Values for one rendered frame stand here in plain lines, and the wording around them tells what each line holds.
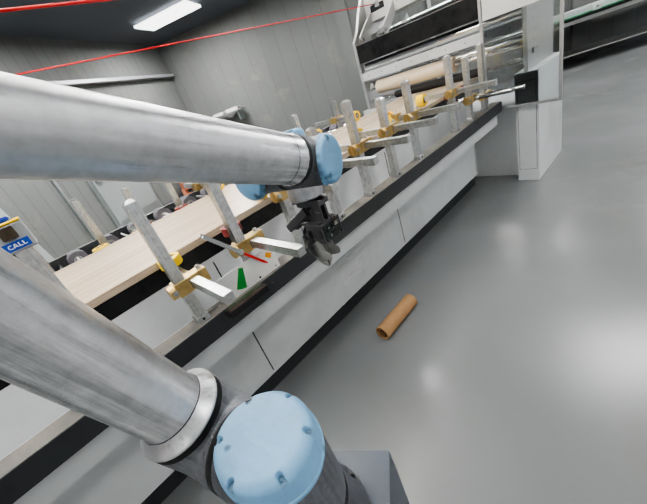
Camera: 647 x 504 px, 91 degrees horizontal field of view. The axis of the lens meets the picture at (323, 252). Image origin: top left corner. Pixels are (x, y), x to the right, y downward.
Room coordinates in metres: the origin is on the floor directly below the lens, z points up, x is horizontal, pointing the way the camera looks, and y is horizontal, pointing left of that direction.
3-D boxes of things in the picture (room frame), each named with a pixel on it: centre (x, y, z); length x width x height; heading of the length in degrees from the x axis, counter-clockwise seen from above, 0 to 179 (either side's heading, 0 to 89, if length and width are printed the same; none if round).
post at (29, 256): (0.81, 0.68, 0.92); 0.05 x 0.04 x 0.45; 127
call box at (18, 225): (0.81, 0.68, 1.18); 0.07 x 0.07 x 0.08; 37
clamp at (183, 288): (0.98, 0.46, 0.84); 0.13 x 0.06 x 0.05; 127
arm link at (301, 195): (0.80, -0.01, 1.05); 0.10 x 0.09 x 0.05; 128
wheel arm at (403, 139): (1.58, -0.37, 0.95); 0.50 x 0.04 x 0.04; 37
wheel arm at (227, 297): (0.96, 0.42, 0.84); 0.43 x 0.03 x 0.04; 37
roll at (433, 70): (3.11, -1.50, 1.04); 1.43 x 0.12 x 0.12; 37
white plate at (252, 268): (1.08, 0.28, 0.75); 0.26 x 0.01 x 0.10; 127
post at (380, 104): (1.71, -0.53, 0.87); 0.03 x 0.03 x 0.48; 37
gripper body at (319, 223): (0.79, -0.02, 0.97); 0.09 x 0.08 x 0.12; 38
